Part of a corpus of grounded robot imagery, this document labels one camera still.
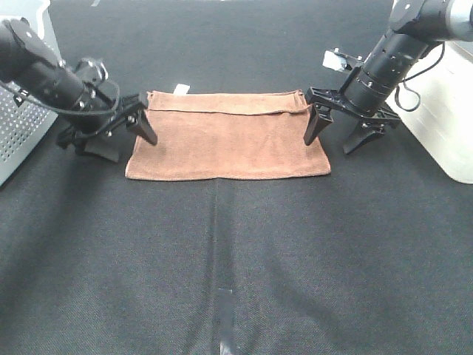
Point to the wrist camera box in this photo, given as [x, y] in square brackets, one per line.
[91, 71]
[335, 60]

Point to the white towel care label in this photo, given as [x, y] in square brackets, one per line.
[181, 89]

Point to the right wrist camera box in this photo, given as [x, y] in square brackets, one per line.
[335, 60]

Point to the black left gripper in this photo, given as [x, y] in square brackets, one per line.
[93, 116]

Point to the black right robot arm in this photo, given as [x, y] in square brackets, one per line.
[415, 28]

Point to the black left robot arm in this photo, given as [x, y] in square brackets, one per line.
[29, 63]

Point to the brown towel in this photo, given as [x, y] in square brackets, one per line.
[243, 136]

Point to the grey perforated plastic basket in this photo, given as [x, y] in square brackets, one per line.
[24, 124]

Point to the white woven-pattern storage bin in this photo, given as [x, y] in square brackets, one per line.
[436, 106]

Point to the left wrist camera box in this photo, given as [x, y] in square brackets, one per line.
[91, 71]

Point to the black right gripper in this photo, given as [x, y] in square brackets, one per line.
[371, 127]

